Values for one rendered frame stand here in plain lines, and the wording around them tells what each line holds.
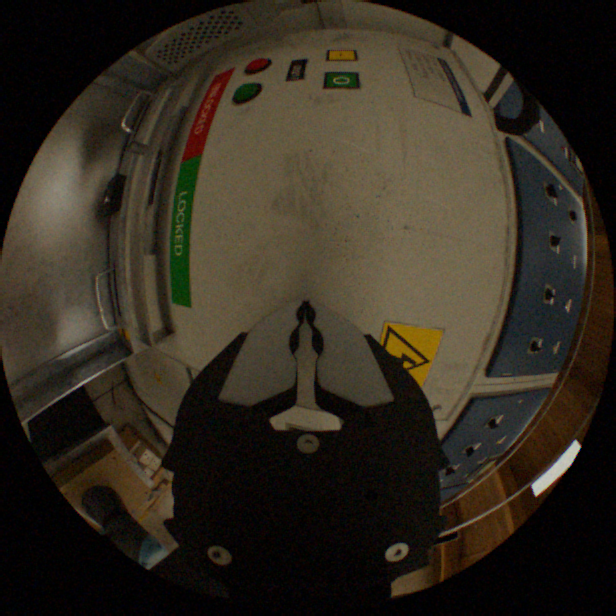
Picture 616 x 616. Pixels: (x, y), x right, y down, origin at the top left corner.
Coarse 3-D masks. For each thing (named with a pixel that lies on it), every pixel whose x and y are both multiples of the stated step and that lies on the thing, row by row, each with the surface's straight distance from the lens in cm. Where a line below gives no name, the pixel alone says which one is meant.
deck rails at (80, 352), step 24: (120, 72) 54; (144, 72) 52; (144, 96) 54; (120, 336) 45; (72, 360) 43; (96, 360) 42; (120, 360) 39; (24, 384) 45; (48, 384) 44; (72, 384) 39; (24, 408) 43
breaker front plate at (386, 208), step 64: (320, 64) 25; (384, 64) 26; (448, 64) 32; (256, 128) 19; (320, 128) 17; (384, 128) 17; (448, 128) 20; (256, 192) 16; (320, 192) 14; (384, 192) 14; (448, 192) 16; (128, 256) 33; (192, 256) 19; (256, 256) 15; (320, 256) 13; (384, 256) 13; (448, 256) 15; (192, 320) 21; (256, 320) 16; (384, 320) 14; (448, 320) 16; (448, 384) 19
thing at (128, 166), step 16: (176, 80) 51; (160, 96) 46; (144, 112) 47; (144, 128) 41; (128, 144) 45; (128, 160) 40; (128, 176) 37; (128, 192) 36; (112, 224) 39; (112, 240) 38; (112, 256) 38; (112, 272) 39; (112, 288) 40; (128, 304) 36; (128, 320) 36
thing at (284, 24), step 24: (336, 0) 49; (288, 24) 52; (312, 24) 52; (336, 24) 50; (360, 24) 51; (384, 24) 52; (408, 24) 52; (432, 24) 53; (144, 48) 65; (456, 48) 52; (168, 72) 62; (480, 72) 56; (504, 72) 61
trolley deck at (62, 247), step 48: (96, 96) 51; (48, 144) 46; (96, 144) 46; (48, 192) 42; (96, 192) 43; (48, 240) 41; (96, 240) 42; (0, 288) 42; (48, 288) 40; (96, 288) 42; (0, 336) 43; (48, 336) 42; (96, 336) 43
